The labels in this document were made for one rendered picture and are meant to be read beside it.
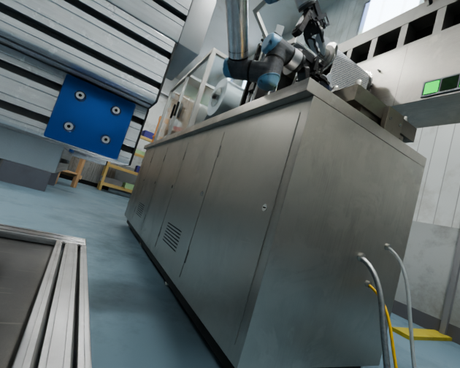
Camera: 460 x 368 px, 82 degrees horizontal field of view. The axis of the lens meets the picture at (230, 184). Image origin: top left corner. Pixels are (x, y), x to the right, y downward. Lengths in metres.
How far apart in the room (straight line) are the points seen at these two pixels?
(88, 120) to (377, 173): 0.87
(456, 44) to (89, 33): 1.32
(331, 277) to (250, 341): 0.31
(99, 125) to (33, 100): 0.08
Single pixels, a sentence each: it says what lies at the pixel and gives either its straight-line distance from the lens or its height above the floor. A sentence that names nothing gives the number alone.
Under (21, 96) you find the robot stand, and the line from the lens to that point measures 0.42.
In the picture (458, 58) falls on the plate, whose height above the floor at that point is 1.29.
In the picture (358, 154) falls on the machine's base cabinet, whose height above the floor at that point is 0.77.
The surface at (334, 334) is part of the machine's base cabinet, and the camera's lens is 1.01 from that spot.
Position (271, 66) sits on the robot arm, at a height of 1.02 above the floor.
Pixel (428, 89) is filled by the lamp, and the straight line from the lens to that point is 1.38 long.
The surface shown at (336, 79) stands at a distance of 1.31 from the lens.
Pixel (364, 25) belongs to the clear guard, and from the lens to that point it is 1.89.
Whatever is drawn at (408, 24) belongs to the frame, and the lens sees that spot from 1.69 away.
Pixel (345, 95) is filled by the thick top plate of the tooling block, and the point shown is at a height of 1.00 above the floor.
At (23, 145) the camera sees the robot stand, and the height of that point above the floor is 0.49.
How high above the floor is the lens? 0.48
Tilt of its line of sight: 5 degrees up
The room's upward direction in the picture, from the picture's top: 17 degrees clockwise
